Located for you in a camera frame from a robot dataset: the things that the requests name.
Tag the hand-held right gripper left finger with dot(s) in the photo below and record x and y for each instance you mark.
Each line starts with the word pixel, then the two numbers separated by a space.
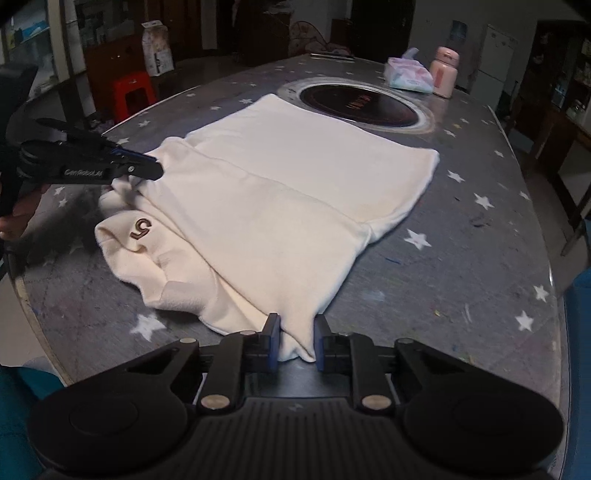
pixel 274 341

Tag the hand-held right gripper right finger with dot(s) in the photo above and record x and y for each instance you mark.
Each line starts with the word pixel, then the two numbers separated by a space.
pixel 319 344

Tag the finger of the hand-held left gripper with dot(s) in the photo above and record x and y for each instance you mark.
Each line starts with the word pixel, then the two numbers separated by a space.
pixel 92 141
pixel 143 170

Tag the cream long-sleeve shirt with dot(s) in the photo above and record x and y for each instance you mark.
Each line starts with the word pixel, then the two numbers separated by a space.
pixel 277 198

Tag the person's left hand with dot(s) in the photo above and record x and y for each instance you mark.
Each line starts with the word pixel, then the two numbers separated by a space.
pixel 21 217

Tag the red plastic stool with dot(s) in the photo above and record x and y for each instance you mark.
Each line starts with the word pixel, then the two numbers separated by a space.
pixel 131 90

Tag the white printed paper bag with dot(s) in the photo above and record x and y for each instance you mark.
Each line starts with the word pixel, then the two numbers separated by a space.
pixel 157 50

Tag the brown shelf cabinet with boxes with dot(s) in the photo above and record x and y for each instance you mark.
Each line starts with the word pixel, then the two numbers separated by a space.
pixel 41 41

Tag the polka dot play tent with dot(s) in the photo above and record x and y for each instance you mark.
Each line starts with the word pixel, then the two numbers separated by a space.
pixel 314 39

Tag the round black induction cooker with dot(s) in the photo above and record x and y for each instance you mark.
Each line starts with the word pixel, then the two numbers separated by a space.
pixel 360 104

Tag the blue chair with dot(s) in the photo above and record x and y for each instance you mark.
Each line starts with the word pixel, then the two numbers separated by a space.
pixel 579 369

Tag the white soft tissue pack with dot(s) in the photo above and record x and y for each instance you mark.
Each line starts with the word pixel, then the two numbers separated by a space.
pixel 408 76

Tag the pink insulated bottle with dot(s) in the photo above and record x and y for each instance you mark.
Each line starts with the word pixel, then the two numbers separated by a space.
pixel 444 74

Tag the brown wooden desk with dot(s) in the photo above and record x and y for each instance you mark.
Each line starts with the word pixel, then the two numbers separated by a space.
pixel 570 152

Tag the white refrigerator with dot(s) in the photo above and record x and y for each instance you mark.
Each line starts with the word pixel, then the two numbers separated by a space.
pixel 496 64

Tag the blue water jug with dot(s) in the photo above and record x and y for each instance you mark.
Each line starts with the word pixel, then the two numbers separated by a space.
pixel 458 33

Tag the brown glass-door wall cabinet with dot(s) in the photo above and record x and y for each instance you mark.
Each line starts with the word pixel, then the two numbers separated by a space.
pixel 558 69

